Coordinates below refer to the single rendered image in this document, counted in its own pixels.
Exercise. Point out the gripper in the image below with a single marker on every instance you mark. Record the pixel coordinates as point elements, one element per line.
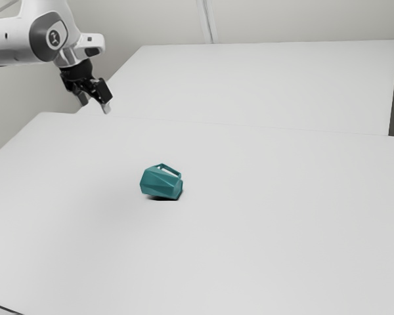
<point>77,76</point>

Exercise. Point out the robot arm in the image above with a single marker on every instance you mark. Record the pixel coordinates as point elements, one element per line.
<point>16,39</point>

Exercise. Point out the teal faceted mug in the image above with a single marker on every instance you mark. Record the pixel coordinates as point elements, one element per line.
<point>161,183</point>

